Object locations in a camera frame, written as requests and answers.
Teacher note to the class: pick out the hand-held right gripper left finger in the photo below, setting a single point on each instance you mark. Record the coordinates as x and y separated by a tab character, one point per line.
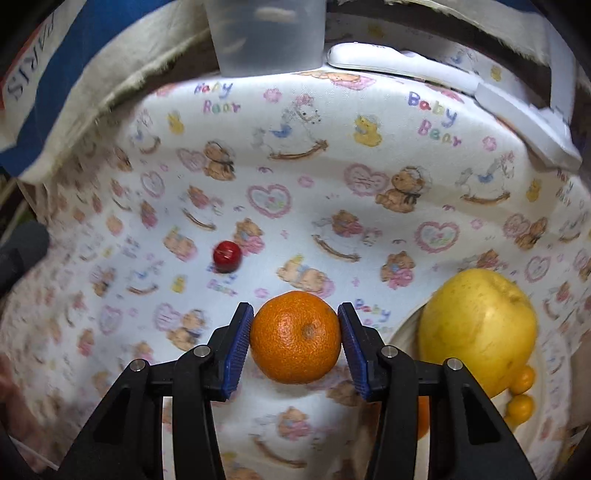
233	355

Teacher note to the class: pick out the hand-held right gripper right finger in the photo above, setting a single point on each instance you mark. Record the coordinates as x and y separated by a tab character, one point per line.
356	355

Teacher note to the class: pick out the orange mandarin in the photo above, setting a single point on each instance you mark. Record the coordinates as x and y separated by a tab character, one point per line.
295	337
422	415

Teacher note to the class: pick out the large yellow apple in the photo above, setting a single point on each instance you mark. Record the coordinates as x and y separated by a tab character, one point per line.
475	323

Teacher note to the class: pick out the small orange kumquat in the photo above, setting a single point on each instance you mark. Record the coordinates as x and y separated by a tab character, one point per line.
524	379

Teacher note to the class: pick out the yellow cherry tomato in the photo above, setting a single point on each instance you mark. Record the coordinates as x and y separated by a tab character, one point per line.
519	409

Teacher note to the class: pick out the cream round plate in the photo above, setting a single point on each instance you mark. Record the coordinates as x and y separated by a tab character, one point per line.
549	415

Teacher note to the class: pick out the person's left forearm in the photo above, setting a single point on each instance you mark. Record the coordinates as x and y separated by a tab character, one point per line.
14	406

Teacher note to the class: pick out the small red fruit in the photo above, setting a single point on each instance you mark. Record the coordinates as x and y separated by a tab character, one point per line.
227	256

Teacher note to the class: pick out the striped cream cloth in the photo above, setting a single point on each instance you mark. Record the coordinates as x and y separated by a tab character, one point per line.
69	69

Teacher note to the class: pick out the white desk lamp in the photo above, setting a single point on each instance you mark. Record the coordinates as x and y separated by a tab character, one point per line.
531	129

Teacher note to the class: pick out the white oblong device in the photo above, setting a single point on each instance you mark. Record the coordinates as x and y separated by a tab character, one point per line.
397	64

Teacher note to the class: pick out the clear plastic lidded container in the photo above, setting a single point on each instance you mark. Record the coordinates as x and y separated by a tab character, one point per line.
265	41

